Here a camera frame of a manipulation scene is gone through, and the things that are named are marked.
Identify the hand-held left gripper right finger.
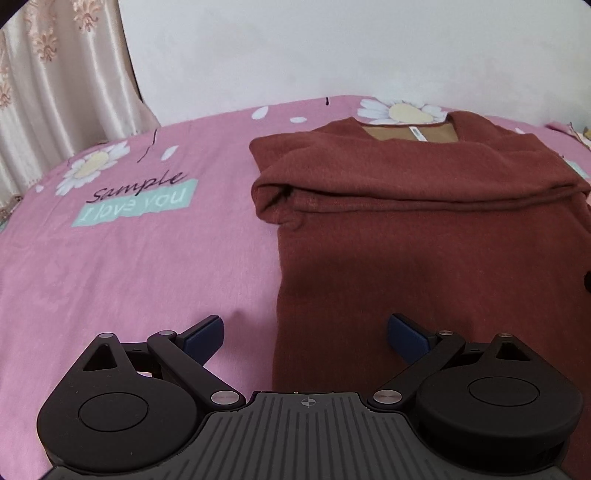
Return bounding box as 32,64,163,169
372,312,536,411

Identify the beige patterned curtain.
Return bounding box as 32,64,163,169
0,0,160,210

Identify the red-brown knit sweater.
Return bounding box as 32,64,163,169
248,111,591,398

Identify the pink floral bed sheet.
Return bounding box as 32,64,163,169
0,95,591,439

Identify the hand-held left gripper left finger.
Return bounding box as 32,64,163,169
76,315,246,411

